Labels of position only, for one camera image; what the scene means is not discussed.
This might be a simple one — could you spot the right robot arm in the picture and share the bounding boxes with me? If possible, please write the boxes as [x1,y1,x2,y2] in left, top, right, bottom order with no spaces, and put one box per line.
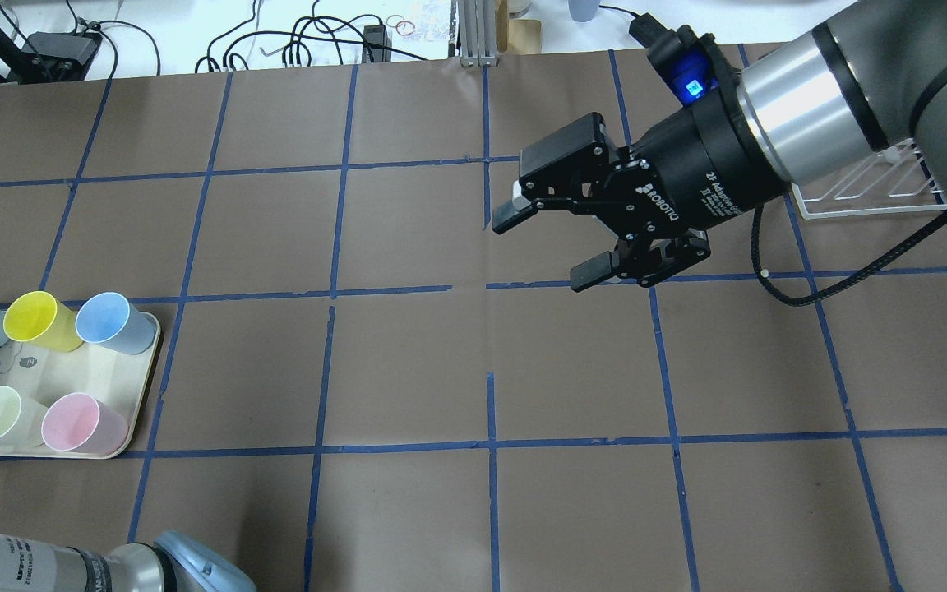
[492,1,947,307]

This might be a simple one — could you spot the black power adapter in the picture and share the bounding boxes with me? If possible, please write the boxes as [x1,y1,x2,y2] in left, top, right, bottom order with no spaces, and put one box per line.
[628,12,677,49]

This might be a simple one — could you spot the aluminium frame post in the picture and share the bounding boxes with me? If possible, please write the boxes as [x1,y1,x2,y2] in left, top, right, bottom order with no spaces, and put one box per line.
[453,1,505,68]

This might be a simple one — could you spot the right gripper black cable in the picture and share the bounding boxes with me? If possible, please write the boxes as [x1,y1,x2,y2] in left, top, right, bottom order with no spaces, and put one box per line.
[751,201,947,307]

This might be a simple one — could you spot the cream plastic tray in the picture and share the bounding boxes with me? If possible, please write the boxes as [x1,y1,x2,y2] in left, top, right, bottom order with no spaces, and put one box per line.
[0,312,161,460]

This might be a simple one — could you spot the yellow plastic cup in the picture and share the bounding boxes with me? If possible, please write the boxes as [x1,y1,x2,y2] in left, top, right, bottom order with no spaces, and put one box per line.
[2,291,84,353]

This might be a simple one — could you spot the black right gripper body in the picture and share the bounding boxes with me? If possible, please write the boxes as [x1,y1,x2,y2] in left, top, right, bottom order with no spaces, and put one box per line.
[518,99,785,286]

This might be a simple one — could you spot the blue cup on desk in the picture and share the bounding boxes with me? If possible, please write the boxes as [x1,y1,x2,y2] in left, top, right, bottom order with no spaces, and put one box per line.
[568,0,601,23]

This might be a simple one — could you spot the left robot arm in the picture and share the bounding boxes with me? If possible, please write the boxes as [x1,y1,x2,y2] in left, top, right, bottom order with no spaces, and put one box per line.
[0,530,256,591]

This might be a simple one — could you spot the pink plastic cup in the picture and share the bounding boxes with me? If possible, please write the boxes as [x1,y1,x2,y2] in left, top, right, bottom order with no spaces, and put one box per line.
[40,392,129,455]

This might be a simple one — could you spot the pale green plastic cup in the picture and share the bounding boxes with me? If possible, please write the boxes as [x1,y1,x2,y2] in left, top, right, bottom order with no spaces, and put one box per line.
[0,386,48,447]

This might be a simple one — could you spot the white wire cup rack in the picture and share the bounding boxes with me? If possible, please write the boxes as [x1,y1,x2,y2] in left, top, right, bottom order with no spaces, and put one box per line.
[792,139,947,220]

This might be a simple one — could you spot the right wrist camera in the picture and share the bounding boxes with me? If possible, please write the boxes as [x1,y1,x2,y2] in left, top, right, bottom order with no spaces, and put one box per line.
[647,24,740,106]

